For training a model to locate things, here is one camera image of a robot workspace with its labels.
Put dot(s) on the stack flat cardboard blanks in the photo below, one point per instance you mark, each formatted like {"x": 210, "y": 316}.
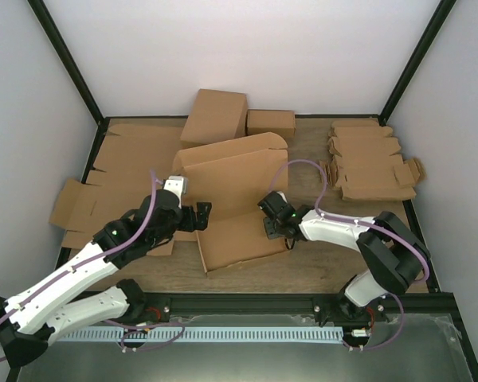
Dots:
{"x": 118, "y": 182}
{"x": 367, "y": 164}

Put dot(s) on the right black frame post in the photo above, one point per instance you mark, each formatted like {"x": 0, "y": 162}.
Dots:
{"x": 430, "y": 33}

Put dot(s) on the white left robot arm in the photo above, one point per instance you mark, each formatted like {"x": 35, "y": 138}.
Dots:
{"x": 33, "y": 320}

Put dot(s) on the left stack flat cardboard blanks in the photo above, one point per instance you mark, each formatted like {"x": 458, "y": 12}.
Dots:
{"x": 118, "y": 182}

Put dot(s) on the large folded cardboard box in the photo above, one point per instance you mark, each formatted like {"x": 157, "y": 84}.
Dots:
{"x": 216, "y": 116}

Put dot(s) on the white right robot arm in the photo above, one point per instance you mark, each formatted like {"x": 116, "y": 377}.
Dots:
{"x": 394, "y": 256}

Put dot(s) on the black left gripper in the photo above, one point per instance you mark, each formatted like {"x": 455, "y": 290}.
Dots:
{"x": 190, "y": 225}

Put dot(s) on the black frame base rail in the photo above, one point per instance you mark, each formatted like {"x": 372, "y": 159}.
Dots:
{"x": 322, "y": 307}

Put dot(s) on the small folded cardboard box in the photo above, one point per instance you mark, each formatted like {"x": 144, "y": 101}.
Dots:
{"x": 281, "y": 122}

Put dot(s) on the black frame post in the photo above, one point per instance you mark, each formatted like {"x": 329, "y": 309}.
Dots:
{"x": 57, "y": 41}
{"x": 430, "y": 33}

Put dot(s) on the large cardboard box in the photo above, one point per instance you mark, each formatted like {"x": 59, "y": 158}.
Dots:
{"x": 216, "y": 116}
{"x": 234, "y": 176}

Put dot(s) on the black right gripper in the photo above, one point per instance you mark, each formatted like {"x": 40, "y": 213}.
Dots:
{"x": 270, "y": 231}

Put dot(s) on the right stack flat cardboard blanks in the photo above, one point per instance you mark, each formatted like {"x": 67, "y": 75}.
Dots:
{"x": 367, "y": 164}

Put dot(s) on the white slotted cable duct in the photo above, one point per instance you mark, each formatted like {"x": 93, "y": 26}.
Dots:
{"x": 202, "y": 334}

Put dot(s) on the left black frame post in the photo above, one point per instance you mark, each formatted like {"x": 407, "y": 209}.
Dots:
{"x": 57, "y": 41}

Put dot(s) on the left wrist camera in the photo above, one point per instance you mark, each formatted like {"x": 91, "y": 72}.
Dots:
{"x": 177, "y": 185}

